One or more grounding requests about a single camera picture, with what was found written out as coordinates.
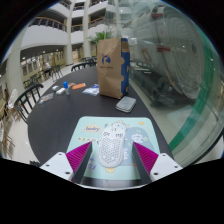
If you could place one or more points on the group of black chairs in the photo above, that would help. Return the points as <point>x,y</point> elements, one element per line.
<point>56,70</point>

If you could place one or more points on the white perforated computer mouse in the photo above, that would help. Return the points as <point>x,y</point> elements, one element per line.
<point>111,148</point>

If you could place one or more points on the white and blue packet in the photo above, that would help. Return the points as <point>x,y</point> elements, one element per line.
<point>90,90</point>

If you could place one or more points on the small blue-capped clear bottle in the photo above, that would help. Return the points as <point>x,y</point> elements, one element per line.
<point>66,89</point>

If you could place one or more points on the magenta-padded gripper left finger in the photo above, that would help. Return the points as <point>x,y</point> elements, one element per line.
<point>58,163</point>

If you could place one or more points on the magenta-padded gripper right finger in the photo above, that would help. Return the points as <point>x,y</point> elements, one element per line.
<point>165,164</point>

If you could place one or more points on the person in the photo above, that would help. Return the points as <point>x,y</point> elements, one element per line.
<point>47,66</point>

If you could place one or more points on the large white cylindrical exhibit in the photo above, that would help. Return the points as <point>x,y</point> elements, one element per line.
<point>166,50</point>

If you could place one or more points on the white lattice-back chair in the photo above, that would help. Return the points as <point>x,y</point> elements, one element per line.
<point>2,136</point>
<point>13,96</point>

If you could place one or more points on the orange flat card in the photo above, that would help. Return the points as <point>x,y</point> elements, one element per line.
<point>79,86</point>

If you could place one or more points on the black chairs beside table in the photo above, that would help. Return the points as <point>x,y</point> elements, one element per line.
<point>83,65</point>

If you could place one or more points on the green potted palm plant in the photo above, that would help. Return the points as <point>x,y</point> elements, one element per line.
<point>100,36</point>

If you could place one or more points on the small white box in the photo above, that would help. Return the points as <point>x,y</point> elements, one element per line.
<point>55,88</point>

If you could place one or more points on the light green cartoon mouse pad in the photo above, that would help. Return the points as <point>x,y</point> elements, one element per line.
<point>140,133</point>

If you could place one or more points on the brown paper carrier bag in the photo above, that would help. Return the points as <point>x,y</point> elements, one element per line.
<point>111,73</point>

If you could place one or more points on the black spindle-back chair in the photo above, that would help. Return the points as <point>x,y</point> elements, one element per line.
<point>23,111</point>

